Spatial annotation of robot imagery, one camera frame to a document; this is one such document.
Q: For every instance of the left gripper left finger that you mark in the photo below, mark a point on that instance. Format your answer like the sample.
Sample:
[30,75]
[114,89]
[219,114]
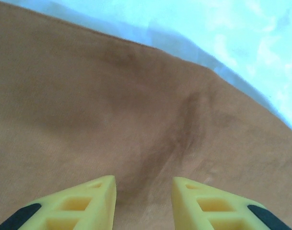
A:
[97,206]

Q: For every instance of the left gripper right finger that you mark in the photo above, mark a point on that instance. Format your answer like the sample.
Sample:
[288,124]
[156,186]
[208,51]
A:
[191,208]

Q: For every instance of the brown long pants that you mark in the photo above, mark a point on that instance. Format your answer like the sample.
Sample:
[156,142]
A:
[88,107]

